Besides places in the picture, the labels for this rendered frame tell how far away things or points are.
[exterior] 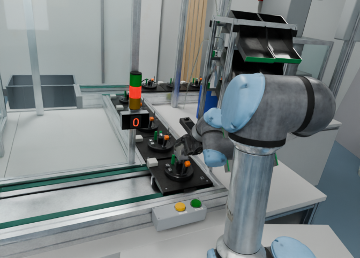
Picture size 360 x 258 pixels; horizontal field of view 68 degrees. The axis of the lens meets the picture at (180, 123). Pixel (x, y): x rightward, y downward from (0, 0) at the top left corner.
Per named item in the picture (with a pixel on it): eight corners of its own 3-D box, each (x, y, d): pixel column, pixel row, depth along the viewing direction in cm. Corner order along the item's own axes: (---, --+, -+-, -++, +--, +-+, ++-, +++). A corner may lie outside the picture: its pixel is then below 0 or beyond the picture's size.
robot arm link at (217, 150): (240, 160, 86) (235, 129, 91) (206, 160, 84) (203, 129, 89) (233, 168, 93) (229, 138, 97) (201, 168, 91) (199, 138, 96)
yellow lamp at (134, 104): (141, 109, 115) (142, 98, 113) (130, 109, 113) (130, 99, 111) (138, 105, 119) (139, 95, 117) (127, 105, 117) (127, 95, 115)
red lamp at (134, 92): (142, 98, 113) (142, 87, 111) (130, 98, 111) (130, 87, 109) (139, 94, 117) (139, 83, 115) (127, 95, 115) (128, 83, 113)
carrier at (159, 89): (165, 92, 243) (166, 79, 238) (140, 93, 233) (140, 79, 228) (157, 85, 262) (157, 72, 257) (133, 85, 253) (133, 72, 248)
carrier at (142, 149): (188, 157, 142) (191, 136, 137) (145, 164, 133) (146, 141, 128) (171, 137, 162) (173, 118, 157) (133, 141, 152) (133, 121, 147)
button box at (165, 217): (205, 219, 109) (207, 207, 106) (156, 232, 100) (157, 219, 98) (197, 208, 114) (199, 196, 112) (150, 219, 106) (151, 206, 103)
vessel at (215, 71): (222, 89, 206) (231, 38, 191) (206, 89, 201) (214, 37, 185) (213, 84, 218) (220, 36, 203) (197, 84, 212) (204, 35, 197)
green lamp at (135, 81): (142, 86, 111) (143, 75, 109) (130, 87, 109) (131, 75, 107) (139, 83, 115) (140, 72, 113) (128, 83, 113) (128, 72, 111)
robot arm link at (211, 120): (209, 126, 87) (206, 104, 91) (195, 139, 96) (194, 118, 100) (230, 128, 90) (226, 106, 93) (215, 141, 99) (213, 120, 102)
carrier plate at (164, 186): (212, 186, 121) (212, 182, 121) (163, 196, 112) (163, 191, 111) (189, 159, 141) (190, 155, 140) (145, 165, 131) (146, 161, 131)
